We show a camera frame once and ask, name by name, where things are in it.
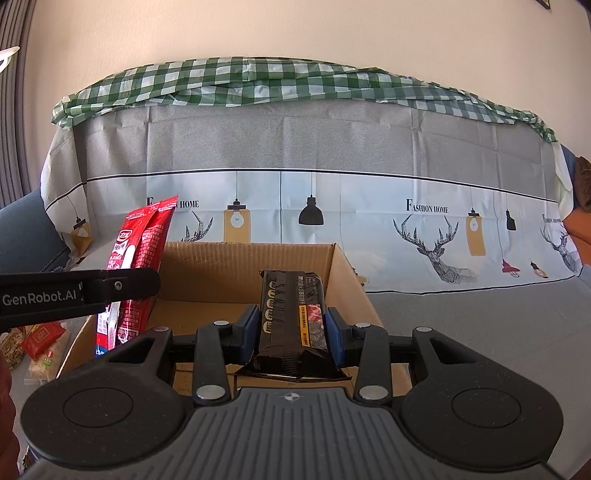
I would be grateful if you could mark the orange-red snack packet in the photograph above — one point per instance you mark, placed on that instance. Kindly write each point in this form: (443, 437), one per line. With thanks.
(41, 339)

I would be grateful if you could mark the brown cloth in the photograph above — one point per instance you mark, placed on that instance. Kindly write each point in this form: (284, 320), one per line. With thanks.
(584, 182)

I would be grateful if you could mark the grey curtain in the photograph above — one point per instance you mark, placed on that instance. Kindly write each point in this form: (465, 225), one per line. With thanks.
(14, 115)

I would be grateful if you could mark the cardboard box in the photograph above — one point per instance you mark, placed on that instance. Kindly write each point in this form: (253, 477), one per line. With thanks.
(207, 272)

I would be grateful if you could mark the clear cracker packet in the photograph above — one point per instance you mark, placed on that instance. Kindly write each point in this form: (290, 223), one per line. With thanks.
(46, 364)

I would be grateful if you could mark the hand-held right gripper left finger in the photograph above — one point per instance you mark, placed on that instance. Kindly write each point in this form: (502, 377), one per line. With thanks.
(248, 332)

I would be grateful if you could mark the green checked cloth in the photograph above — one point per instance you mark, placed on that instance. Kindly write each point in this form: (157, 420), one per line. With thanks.
(277, 78)

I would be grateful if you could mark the red snack packet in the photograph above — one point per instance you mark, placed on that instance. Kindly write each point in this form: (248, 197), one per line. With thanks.
(141, 240)

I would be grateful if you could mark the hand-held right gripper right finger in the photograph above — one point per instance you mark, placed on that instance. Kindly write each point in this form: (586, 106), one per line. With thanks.
(334, 339)

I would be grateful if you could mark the person's dark red clothing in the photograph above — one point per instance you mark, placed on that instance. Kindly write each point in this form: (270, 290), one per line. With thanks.
(7, 415)

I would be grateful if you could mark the orange cushion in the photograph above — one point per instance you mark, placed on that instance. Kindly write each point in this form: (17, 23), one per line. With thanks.
(579, 235)

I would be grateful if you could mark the dark mixed snack packet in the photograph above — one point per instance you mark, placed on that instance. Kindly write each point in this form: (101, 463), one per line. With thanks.
(10, 348)

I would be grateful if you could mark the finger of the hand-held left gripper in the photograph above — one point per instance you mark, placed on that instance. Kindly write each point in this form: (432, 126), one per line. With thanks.
(129, 284)

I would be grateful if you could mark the dark picture frame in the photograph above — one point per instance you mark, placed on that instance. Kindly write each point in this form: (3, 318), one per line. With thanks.
(545, 3)

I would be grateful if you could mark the grey deer printed cloth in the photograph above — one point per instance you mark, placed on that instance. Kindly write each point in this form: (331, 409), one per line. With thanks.
(323, 138)

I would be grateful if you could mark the black snack packet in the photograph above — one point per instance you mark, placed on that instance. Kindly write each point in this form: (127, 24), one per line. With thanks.
(291, 314)

